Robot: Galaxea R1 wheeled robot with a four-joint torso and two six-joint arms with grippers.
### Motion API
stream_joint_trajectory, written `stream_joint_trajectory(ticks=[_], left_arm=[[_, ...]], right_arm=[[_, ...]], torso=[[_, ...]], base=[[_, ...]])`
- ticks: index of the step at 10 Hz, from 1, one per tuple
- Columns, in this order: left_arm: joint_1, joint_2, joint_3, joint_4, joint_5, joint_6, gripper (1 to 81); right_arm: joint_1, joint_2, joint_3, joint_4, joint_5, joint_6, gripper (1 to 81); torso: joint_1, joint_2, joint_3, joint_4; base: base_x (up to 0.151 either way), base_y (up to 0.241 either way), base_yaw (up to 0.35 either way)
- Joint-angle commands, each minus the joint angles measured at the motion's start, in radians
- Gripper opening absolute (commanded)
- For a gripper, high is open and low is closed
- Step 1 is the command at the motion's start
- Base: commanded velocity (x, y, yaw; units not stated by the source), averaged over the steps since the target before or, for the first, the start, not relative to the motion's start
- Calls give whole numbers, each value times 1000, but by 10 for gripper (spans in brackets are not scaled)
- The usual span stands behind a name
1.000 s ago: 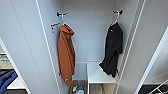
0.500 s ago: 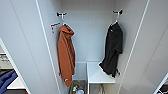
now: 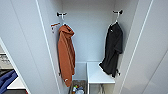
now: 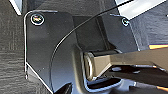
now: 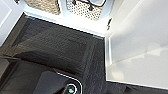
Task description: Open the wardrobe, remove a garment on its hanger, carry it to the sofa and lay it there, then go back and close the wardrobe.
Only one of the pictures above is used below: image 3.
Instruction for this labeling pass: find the white table top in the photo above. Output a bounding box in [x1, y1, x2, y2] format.
[6, 76, 28, 91]

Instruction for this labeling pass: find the orange-topped paper tag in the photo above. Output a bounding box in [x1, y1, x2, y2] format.
[50, 22, 62, 33]

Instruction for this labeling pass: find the white small bottle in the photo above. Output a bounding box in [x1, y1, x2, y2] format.
[77, 87, 86, 94]

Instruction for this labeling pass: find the white inner shelf unit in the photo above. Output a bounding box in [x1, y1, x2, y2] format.
[86, 61, 117, 94]

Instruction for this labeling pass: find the white wall notice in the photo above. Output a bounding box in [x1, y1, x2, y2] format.
[0, 53, 11, 70]

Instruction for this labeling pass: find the black wardrobe hook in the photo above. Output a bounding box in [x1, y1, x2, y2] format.
[112, 8, 124, 16]
[55, 11, 68, 19]

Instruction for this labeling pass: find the orange hooded jacket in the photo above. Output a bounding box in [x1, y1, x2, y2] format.
[56, 24, 77, 89]

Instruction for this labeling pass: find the white wardrobe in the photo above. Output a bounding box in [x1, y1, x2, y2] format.
[34, 0, 154, 94]

